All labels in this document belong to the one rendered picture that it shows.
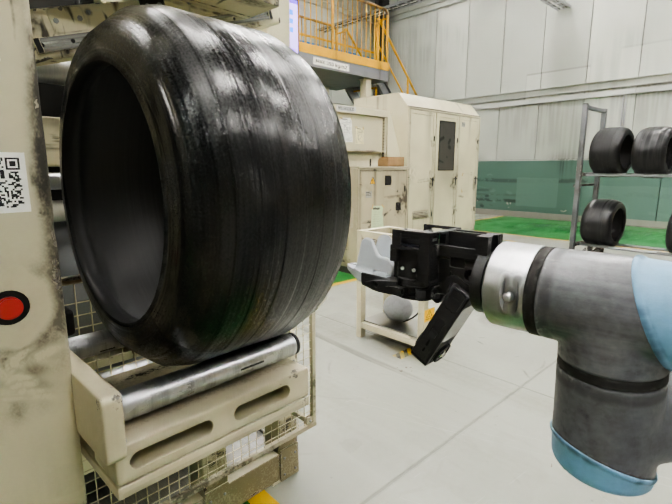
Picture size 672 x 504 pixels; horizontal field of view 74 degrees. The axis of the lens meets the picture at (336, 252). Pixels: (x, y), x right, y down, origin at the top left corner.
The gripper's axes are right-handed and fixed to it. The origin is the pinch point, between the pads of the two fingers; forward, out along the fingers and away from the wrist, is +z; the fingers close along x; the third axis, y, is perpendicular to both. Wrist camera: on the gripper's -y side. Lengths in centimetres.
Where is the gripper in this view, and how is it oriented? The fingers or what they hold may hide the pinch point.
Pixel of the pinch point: (356, 271)
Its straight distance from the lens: 62.6
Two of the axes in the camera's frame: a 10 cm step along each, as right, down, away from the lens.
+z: -7.2, -1.3, 6.8
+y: 0.0, -9.8, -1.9
